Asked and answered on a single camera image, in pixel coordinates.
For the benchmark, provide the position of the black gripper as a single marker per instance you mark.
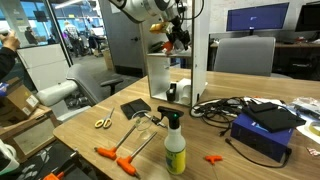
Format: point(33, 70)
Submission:
point(176, 26)

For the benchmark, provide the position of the white handheld controller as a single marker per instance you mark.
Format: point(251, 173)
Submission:
point(4, 31)

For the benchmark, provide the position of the operator forearm in black sleeve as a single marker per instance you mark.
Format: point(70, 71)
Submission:
point(6, 61)

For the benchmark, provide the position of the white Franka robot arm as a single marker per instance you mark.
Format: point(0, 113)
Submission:
point(143, 8)

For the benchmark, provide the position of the white open shelf unit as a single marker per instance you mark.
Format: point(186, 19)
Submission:
point(200, 50)

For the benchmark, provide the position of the spray bottle with black trigger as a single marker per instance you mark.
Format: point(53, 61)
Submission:
point(175, 146)

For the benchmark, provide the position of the operator hand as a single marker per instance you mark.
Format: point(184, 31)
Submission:
point(10, 40)

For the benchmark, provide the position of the red round object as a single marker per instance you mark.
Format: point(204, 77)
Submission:
point(167, 47)

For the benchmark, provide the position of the black flat object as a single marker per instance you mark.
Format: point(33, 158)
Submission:
point(156, 47)

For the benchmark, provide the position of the white paper roll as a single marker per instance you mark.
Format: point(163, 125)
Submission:
point(185, 90)

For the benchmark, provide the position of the grey door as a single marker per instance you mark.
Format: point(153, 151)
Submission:
point(121, 43)

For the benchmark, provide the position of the wide blue screen monitor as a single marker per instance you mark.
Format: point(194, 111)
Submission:
point(256, 16)

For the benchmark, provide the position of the black folded wallet pad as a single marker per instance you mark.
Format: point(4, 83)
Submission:
point(135, 107)

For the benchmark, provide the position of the small black adapter plug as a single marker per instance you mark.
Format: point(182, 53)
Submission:
point(156, 120)

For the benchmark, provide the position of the clear drinking glass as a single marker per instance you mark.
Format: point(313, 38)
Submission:
point(142, 123)

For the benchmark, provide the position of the grey office chair with armrest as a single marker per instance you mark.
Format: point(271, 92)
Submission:
point(83, 83)

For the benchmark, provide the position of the standing person in white shirt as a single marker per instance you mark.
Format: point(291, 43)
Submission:
point(71, 35)

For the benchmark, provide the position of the black flat pouch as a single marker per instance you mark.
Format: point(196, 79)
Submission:
point(273, 118)

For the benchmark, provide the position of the blue cardboard box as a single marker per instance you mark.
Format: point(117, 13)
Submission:
point(256, 138)

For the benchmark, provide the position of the dark computer monitor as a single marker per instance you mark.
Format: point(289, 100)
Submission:
point(308, 16)

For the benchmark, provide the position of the white padded cylinder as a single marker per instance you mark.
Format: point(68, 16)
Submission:
point(55, 92)

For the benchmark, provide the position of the clear plastic bag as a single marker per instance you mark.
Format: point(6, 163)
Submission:
point(305, 105)

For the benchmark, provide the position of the white cabinet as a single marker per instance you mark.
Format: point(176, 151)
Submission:
point(43, 66)

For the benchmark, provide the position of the white paper sheet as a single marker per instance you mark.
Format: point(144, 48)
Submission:
point(305, 130)

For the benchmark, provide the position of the black and orange tool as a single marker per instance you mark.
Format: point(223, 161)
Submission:
point(61, 168)

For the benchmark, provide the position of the wooden side table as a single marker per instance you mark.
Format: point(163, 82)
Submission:
point(20, 125)

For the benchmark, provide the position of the white plastic container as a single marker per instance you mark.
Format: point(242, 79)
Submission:
point(8, 160)

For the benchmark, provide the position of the yellow wrist camera block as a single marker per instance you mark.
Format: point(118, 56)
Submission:
point(159, 28)

